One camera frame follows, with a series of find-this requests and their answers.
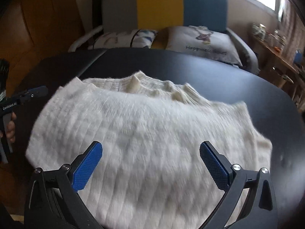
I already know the person left hand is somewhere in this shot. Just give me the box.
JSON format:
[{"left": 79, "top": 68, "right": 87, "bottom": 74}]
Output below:
[{"left": 6, "top": 112, "right": 17, "bottom": 143}]

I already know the grey deer print pillow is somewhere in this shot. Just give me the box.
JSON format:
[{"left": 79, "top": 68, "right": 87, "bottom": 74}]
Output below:
[{"left": 166, "top": 26, "right": 242, "bottom": 66}]

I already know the multicolour sofa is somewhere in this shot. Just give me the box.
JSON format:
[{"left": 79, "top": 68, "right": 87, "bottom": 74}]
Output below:
[{"left": 68, "top": 0, "right": 261, "bottom": 75}]

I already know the triangle pattern pillow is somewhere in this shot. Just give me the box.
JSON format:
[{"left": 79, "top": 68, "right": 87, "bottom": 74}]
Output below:
[{"left": 88, "top": 29, "right": 158, "bottom": 50}]

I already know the wooden side table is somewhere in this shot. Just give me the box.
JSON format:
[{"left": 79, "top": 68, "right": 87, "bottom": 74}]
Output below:
[{"left": 250, "top": 33, "right": 304, "bottom": 113}]

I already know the blue folding chair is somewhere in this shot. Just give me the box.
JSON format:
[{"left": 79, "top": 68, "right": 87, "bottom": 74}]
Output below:
[{"left": 293, "top": 49, "right": 303, "bottom": 64}]

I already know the cream knitted sweater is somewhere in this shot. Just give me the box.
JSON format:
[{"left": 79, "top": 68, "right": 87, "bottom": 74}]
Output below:
[{"left": 26, "top": 72, "right": 272, "bottom": 228}]

